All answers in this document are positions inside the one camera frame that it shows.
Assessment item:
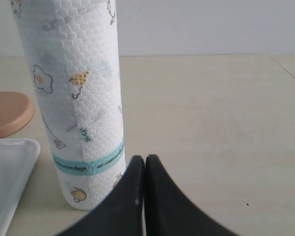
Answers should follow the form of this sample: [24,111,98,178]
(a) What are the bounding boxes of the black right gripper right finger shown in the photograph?
[144,154,237,236]

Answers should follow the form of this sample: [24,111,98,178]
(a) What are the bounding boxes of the white plastic tray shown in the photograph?
[0,138,41,236]

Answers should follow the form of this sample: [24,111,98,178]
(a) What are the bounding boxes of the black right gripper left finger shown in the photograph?
[58,155,145,236]

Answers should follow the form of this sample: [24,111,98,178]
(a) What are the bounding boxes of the wooden paper towel holder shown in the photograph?
[0,91,34,138]

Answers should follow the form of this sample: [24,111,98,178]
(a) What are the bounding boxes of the printed white paper towel roll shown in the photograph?
[10,0,125,210]

